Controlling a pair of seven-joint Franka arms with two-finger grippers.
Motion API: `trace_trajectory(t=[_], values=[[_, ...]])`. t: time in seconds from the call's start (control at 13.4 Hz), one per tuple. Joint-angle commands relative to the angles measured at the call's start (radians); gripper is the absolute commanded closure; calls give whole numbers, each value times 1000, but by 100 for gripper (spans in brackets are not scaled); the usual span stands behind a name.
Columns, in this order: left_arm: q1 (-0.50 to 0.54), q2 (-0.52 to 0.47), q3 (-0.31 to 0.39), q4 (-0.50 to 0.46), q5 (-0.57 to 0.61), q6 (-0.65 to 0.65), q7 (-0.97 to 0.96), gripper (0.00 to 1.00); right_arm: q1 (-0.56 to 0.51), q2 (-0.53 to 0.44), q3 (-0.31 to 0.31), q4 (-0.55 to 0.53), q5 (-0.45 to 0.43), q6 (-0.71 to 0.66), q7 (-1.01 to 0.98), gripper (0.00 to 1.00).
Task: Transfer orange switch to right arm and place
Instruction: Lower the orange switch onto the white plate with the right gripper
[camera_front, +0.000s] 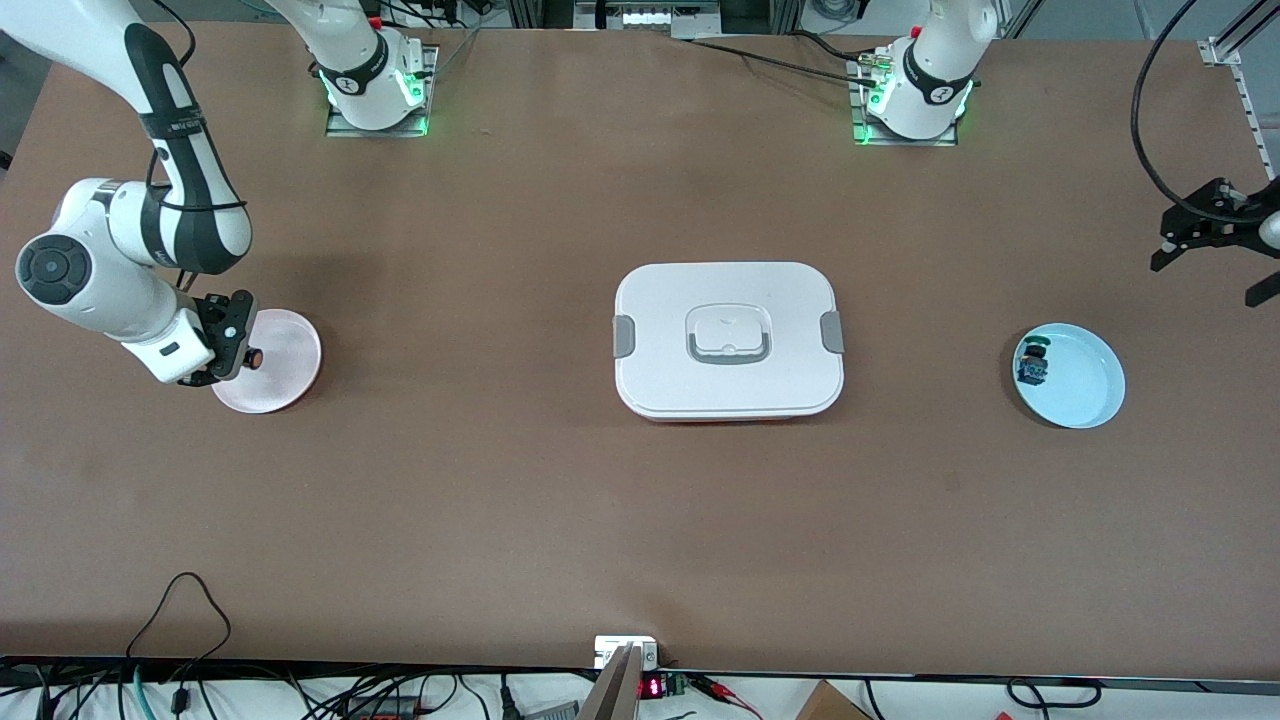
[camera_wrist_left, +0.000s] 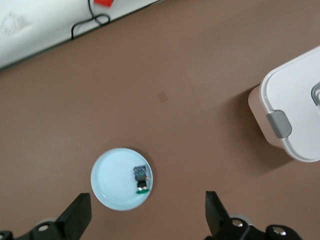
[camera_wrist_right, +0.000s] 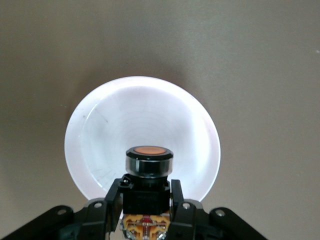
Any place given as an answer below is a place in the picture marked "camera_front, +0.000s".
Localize pink round plate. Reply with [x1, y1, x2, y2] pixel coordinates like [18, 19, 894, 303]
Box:
[212, 308, 324, 415]

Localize perforated aluminium strip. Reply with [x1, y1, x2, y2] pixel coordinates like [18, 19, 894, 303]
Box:
[1232, 60, 1279, 186]

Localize light blue round plate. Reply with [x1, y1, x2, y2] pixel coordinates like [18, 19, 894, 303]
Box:
[1012, 322, 1127, 430]

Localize black power strip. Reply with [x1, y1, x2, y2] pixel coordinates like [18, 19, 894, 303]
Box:
[340, 695, 426, 720]

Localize white lunch box lid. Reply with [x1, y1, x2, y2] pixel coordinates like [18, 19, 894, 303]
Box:
[612, 262, 846, 422]

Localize grey device with lights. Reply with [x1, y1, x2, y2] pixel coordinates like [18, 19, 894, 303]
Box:
[575, 0, 723, 39]

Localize brown cardboard box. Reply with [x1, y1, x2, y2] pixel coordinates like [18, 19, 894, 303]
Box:
[795, 680, 873, 720]

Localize aluminium frame extrusion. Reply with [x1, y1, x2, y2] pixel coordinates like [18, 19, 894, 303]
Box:
[1198, 0, 1280, 67]

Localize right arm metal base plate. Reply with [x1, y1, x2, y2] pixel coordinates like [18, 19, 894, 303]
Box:
[325, 45, 441, 138]

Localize thin black looped cable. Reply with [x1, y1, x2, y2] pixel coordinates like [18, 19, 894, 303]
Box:
[125, 572, 233, 663]

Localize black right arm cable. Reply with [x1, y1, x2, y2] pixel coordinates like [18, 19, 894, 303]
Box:
[148, 0, 249, 293]

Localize teal cable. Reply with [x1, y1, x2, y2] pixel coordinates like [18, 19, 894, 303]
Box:
[118, 662, 153, 720]

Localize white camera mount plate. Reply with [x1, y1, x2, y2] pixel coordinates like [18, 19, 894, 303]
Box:
[594, 636, 661, 669]

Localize black cable to arm base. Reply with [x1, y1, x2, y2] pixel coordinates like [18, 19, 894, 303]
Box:
[688, 36, 886, 89]

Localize black coiled floor cable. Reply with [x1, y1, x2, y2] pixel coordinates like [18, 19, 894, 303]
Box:
[1005, 678, 1103, 709]

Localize aluminium camera mount profile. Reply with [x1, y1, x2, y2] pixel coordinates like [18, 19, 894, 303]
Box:
[578, 643, 644, 720]

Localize red clip lead wires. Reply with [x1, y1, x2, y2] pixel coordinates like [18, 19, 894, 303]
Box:
[690, 675, 763, 719]

